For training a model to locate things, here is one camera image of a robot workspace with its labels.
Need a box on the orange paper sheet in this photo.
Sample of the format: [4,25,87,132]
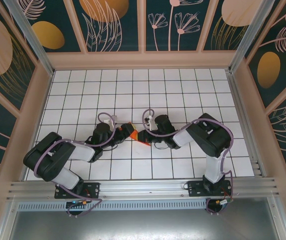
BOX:
[129,129,152,148]

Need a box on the green control board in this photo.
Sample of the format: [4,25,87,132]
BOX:
[214,198,235,208]
[66,199,89,209]

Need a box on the grey metal panel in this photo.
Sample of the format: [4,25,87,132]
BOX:
[6,211,281,240]

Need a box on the thin black left gripper cable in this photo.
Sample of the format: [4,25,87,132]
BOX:
[99,143,119,151]

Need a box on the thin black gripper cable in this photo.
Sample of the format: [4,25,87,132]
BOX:
[99,143,119,151]
[154,141,169,151]

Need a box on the thin black right gripper cable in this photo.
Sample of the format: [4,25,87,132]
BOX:
[154,141,169,151]

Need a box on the aluminium mounting rail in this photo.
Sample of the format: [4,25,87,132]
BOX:
[6,176,281,201]

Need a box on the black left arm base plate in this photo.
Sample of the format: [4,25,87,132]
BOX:
[54,181,101,200]

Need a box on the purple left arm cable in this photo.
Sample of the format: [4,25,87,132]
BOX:
[34,111,119,218]

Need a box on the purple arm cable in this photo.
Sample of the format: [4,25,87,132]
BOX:
[34,111,119,218]
[142,108,235,216]

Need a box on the grey slotted cable duct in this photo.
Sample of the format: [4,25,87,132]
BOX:
[16,199,225,213]

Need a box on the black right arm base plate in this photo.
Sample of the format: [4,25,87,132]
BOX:
[187,180,234,198]

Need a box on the aluminium side rail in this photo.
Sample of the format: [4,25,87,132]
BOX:
[226,70,268,178]

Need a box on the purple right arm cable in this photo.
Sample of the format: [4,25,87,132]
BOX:
[142,108,235,216]

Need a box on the aluminium corner post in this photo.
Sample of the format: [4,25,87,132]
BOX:
[3,0,56,77]
[228,0,277,75]

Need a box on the aluminium frame bar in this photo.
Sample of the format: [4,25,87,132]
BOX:
[0,199,18,240]
[267,197,286,240]

